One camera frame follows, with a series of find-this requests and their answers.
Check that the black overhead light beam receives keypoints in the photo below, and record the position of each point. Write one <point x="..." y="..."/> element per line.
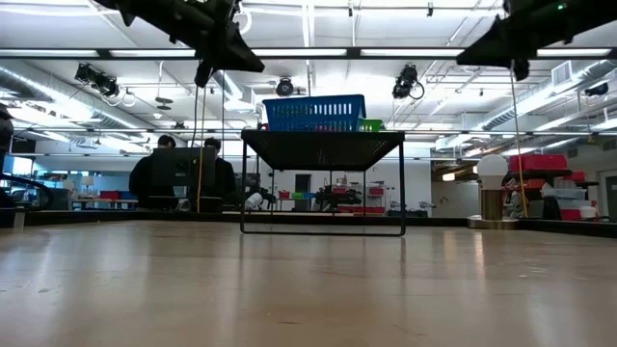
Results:
<point x="354" y="53"/>

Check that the black monitor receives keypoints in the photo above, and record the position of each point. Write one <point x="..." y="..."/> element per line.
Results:
<point x="185" y="166"/>

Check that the red plastic basket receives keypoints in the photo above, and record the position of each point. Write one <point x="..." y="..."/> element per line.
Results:
<point x="264" y="127"/>

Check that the person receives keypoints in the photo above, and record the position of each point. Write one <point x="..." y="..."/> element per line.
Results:
<point x="142" y="183"/>
<point x="225" y="178"/>

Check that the blue plastic basket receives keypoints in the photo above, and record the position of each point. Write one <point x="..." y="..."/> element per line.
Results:
<point x="289" y="124"/>

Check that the black ceiling spotlight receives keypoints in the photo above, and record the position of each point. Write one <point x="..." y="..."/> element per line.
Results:
<point x="284" y="88"/>
<point x="405" y="82"/>
<point x="598" y="89"/>
<point x="99" y="82"/>

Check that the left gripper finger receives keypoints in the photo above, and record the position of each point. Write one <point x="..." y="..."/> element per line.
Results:
<point x="231" y="65"/>
<point x="236" y="41"/>

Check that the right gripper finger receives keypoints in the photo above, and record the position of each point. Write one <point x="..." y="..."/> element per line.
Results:
<point x="499" y="34"/>
<point x="501" y="55"/>

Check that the black perforated metal shelf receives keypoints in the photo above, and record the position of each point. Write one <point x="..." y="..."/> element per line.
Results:
<point x="318" y="149"/>

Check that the black ceiling disc lamp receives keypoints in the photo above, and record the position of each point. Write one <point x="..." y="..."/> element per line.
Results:
<point x="164" y="100"/>

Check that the green plastic basket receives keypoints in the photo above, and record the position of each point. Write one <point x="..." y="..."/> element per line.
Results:
<point x="371" y="126"/>

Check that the red storage bins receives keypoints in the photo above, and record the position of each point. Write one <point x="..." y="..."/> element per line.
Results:
<point x="537" y="163"/>

